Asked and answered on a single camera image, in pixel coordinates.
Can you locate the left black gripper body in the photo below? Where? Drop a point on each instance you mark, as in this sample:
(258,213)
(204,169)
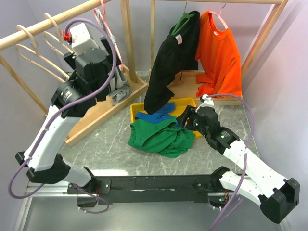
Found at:
(105,44)

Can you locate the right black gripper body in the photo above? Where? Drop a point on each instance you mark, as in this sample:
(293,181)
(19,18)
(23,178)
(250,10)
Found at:
(193,123)

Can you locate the green tank top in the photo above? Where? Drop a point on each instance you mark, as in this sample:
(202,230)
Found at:
(164,138)

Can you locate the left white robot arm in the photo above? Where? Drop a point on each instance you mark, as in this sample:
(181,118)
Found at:
(90,83)

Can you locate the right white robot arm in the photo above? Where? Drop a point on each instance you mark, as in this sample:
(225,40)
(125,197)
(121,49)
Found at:
(276,195)

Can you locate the grey tank top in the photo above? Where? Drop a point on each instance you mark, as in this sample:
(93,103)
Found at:
(120,88)

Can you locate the pink hanger left rack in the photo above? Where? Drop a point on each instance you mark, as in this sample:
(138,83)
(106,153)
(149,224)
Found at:
(101,20)

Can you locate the pink hanger rack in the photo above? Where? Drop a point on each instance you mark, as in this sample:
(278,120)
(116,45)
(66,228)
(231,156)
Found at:
(101,20)
(218,15)

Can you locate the green hanger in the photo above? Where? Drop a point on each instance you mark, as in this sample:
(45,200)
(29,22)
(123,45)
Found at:
(182,21)

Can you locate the pink hanger right rack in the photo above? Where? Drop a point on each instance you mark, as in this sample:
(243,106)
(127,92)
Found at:
(218,15)

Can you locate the yellow plastic tray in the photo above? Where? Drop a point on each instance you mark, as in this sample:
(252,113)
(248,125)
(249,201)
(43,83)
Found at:
(137,108)

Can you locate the blue garment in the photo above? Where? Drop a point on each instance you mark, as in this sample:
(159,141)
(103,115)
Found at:
(159,116)

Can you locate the right wooden clothes rack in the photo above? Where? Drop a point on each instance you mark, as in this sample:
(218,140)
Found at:
(188,87)

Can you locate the wooden clothes rack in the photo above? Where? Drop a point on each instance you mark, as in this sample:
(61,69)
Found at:
(188,87)
(103,110)

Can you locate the left wooden clothes rack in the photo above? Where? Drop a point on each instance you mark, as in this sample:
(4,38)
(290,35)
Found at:
(103,110)

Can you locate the orange t-shirt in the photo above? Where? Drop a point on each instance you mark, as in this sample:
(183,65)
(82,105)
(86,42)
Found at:
(220,59)

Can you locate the black t-shirt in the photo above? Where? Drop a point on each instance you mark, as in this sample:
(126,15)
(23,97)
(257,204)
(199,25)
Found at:
(176,53)

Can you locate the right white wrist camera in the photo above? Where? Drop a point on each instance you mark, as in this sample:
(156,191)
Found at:
(206,101)

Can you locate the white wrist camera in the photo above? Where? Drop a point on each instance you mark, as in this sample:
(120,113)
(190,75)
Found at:
(80,39)
(206,101)

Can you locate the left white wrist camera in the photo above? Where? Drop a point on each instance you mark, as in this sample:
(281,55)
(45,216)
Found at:
(80,39)

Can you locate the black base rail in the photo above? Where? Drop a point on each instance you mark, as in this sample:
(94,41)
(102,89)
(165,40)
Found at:
(149,189)

